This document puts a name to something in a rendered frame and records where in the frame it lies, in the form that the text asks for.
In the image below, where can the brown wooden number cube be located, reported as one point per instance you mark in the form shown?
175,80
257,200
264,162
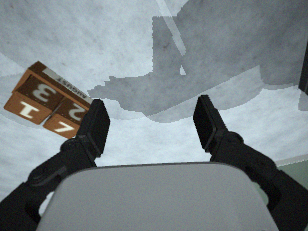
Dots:
34,101
66,119

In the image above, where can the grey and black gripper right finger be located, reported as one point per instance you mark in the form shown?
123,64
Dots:
288,200

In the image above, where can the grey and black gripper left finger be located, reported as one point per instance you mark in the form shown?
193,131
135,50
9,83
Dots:
19,211

